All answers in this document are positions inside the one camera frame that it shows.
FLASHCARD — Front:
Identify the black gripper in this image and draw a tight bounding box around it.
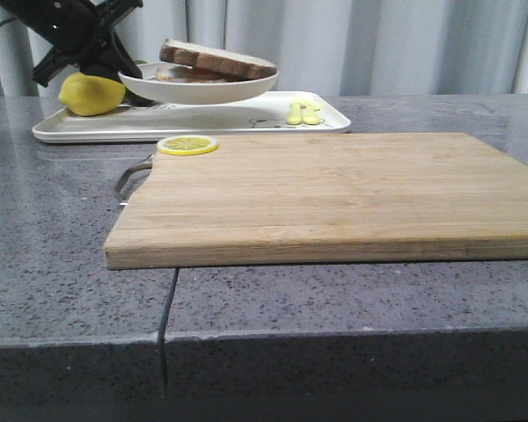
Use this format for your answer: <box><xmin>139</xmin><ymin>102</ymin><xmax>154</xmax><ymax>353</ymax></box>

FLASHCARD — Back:
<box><xmin>0</xmin><ymin>0</ymin><xmax>143</xmax><ymax>87</ymax></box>

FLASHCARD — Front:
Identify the round cream plate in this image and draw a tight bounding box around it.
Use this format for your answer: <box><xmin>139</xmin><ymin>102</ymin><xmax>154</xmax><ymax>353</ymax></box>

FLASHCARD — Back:
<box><xmin>120</xmin><ymin>62</ymin><xmax>278</xmax><ymax>105</ymax></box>

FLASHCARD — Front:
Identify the white bread slice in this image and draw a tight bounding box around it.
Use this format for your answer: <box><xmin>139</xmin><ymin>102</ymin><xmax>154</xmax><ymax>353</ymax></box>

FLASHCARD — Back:
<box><xmin>159</xmin><ymin>39</ymin><xmax>277</xmax><ymax>80</ymax></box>

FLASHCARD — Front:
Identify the cream bear print tray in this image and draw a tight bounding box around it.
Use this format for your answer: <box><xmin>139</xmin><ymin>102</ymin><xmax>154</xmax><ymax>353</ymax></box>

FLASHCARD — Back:
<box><xmin>33</xmin><ymin>91</ymin><xmax>351</xmax><ymax>143</ymax></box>

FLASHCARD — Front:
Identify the green lime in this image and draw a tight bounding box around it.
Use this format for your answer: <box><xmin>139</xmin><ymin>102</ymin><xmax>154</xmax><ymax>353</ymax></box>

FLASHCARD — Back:
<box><xmin>123</xmin><ymin>60</ymin><xmax>154</xmax><ymax>106</ymax></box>

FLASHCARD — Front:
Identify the fried egg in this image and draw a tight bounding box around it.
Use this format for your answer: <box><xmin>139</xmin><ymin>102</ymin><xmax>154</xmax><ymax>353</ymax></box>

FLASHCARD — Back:
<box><xmin>154</xmin><ymin>66</ymin><xmax>237</xmax><ymax>84</ymax></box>

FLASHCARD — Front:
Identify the yellow lemon slice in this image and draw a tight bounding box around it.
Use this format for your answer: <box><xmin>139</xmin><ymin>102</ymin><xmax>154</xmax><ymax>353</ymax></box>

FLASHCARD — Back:
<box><xmin>157</xmin><ymin>135</ymin><xmax>218</xmax><ymax>156</ymax></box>

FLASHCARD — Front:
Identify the yellow plastic fork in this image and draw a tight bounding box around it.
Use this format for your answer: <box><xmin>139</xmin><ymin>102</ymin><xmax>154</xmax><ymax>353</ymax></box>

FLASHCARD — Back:
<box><xmin>285</xmin><ymin>98</ymin><xmax>305</xmax><ymax>126</ymax></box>

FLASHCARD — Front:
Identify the grey curtain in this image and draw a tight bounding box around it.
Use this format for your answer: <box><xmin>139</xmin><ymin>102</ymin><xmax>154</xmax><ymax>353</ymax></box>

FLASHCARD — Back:
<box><xmin>0</xmin><ymin>0</ymin><xmax>528</xmax><ymax>98</ymax></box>

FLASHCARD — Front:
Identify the wooden cutting board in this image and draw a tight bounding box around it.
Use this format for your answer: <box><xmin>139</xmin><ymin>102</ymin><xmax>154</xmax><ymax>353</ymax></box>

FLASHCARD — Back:
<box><xmin>104</xmin><ymin>133</ymin><xmax>528</xmax><ymax>269</ymax></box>

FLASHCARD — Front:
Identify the metal cutting board handle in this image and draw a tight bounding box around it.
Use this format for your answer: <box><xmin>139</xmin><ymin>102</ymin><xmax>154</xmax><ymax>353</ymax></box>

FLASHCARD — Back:
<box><xmin>114</xmin><ymin>154</ymin><xmax>155</xmax><ymax>207</ymax></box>

